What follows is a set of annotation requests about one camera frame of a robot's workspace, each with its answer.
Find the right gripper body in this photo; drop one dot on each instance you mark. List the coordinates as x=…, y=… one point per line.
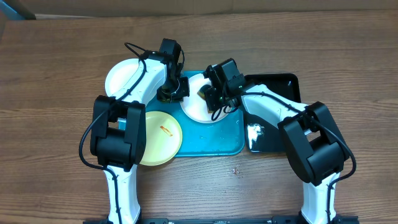
x=219, y=101

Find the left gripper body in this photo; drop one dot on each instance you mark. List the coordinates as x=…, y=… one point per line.
x=175, y=91

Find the green yellow sponge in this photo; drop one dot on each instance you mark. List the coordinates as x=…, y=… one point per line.
x=202, y=90

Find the white plate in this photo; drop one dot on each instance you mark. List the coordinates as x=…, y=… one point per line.
x=122, y=77
x=194, y=106

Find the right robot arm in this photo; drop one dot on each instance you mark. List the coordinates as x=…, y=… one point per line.
x=314, y=146

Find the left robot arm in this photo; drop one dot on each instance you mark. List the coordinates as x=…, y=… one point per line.
x=118, y=129

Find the blue plastic tray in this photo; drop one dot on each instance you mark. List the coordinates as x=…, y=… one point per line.
x=222, y=138

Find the black rectangular tray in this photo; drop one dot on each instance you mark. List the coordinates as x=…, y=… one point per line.
x=261, y=136

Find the yellow plate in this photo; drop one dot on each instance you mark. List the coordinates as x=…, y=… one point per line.
x=164, y=138

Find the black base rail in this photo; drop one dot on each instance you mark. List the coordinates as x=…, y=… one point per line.
x=217, y=221

